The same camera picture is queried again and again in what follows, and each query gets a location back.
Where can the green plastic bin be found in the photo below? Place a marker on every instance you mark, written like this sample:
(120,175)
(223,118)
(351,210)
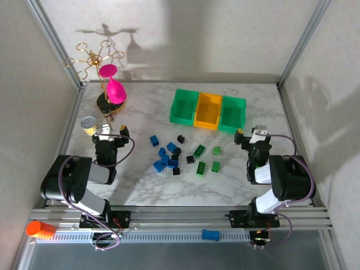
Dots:
(232,114)
(182,108)

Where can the light green lego brick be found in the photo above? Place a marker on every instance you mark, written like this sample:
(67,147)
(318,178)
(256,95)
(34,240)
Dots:
(215,166)
(216,151)

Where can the blue lego brick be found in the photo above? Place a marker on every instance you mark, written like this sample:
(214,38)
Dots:
(171,146)
(164,159)
(173,163)
(153,141)
(162,151)
(159,166)

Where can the yellow plastic bin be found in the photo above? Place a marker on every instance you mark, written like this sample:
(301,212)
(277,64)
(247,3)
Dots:
(208,112)

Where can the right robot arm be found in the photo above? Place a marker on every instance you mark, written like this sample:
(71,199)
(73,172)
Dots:
(289,180)

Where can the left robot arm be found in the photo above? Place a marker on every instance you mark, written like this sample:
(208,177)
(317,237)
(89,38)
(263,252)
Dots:
(64,180)

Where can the small brown bottle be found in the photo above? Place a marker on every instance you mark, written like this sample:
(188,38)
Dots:
(109,116)

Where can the yellow can with silver lid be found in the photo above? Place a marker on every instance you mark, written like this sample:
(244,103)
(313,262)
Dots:
(88,123)

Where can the pink plastic wine glass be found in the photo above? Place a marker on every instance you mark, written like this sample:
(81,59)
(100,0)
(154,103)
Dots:
(115,91)

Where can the small controller board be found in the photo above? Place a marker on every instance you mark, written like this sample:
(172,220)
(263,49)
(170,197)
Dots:
(260,239)

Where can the orange cylinder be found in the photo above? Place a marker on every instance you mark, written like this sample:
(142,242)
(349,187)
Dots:
(40,230)

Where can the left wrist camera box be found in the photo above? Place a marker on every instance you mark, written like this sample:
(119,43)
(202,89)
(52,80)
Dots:
(105,131)

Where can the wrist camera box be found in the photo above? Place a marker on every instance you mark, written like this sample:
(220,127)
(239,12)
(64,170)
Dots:
(105,131)
(258,132)

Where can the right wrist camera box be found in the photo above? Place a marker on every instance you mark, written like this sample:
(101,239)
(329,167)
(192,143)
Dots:
(258,132)

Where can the aluminium table side rail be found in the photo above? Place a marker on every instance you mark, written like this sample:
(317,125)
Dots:
(65,140)
(299,140)

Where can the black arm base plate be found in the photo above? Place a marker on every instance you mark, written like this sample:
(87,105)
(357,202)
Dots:
(123,219)
(239,219)

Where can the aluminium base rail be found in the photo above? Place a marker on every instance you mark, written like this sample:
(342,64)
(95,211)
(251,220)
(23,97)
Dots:
(180,219)

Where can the aluminium frame post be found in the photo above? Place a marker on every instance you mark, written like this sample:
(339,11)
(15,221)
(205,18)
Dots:
(303,42)
(54,36)

